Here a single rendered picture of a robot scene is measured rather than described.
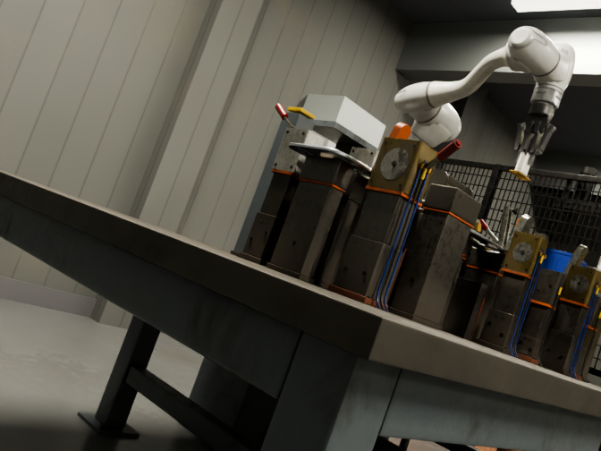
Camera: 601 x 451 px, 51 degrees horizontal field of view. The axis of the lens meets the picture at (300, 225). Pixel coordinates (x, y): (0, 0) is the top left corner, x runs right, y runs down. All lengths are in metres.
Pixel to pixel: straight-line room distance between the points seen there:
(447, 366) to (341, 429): 0.13
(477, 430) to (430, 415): 0.12
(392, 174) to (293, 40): 3.68
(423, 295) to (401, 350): 0.94
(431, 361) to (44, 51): 3.52
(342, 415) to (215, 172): 4.02
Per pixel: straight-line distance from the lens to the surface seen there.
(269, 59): 4.84
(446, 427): 0.80
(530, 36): 2.10
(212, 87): 4.35
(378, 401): 0.67
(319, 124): 1.92
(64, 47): 4.01
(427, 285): 1.53
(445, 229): 1.54
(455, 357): 0.68
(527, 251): 1.92
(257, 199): 1.82
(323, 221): 1.44
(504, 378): 0.79
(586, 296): 2.21
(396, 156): 1.39
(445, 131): 2.64
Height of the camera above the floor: 0.71
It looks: 4 degrees up
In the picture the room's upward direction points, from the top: 20 degrees clockwise
